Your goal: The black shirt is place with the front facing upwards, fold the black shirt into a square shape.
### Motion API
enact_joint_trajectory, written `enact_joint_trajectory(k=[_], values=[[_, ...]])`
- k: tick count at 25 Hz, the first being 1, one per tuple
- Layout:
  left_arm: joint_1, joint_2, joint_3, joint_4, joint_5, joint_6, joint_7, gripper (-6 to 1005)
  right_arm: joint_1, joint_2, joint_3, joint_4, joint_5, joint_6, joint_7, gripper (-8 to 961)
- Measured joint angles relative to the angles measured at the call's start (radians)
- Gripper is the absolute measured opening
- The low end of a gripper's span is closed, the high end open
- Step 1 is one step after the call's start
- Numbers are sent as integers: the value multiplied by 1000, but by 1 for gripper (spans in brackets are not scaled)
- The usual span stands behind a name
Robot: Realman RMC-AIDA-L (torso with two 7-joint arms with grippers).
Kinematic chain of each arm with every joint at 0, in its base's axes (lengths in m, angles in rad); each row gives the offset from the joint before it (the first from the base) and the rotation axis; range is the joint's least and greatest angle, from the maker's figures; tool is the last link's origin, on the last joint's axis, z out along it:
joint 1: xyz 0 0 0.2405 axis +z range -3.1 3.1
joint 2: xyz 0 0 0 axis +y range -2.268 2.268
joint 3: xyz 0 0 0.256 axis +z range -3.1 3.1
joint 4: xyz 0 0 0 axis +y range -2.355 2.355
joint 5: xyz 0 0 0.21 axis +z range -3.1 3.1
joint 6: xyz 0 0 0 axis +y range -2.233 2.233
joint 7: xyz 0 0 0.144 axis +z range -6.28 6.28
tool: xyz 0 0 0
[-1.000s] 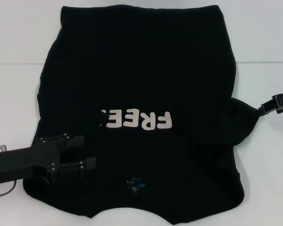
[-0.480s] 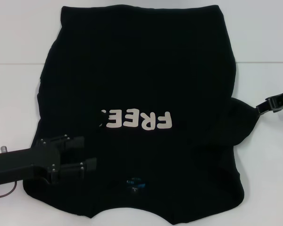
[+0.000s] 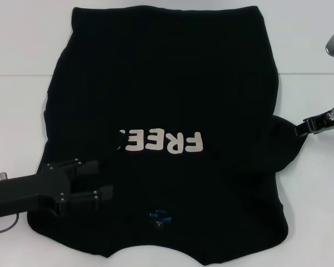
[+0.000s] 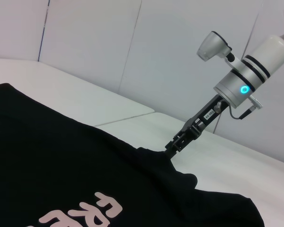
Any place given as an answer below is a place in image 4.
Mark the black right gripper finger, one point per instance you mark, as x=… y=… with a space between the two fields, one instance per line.
x=174 y=144
x=185 y=144

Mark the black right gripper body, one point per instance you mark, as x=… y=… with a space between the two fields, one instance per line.
x=204 y=116

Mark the black shirt with white print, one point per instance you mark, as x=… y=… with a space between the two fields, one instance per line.
x=73 y=153

